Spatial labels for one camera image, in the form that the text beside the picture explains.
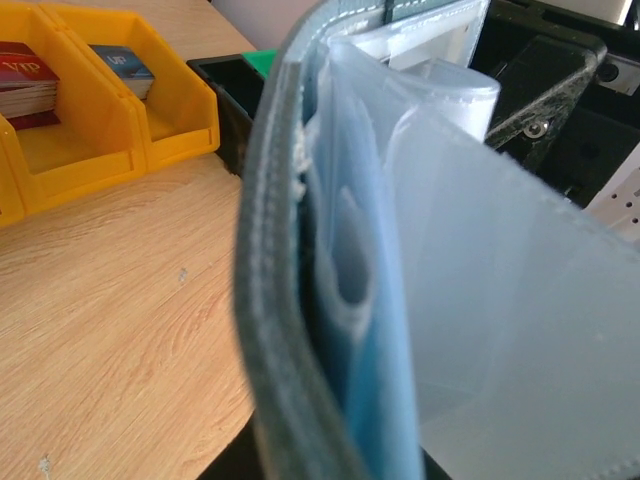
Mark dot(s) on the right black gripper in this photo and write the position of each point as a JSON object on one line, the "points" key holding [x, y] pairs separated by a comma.
{"points": [[552, 116]]}

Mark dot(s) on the teal leather card holder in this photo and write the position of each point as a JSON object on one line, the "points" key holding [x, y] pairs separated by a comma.
{"points": [[403, 291]]}

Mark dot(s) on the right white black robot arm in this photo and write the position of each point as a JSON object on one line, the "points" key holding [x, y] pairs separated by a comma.
{"points": [[617, 203]]}

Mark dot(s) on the blue card stack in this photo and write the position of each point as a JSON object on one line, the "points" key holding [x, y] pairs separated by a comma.
{"points": [[128, 67]]}

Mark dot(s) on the red card stack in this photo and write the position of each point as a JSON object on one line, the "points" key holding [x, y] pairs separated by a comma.
{"points": [[28, 88]]}

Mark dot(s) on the green bin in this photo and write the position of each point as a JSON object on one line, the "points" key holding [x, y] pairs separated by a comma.
{"points": [[261, 61]]}

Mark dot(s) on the black bin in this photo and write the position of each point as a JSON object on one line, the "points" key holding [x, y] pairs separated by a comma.
{"points": [[238, 87]]}

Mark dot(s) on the orange bin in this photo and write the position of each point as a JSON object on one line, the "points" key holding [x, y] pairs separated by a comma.
{"points": [[12, 205], [95, 145], [177, 111]]}

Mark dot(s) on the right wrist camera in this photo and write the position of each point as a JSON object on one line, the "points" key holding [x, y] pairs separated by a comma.
{"points": [[619, 74]]}

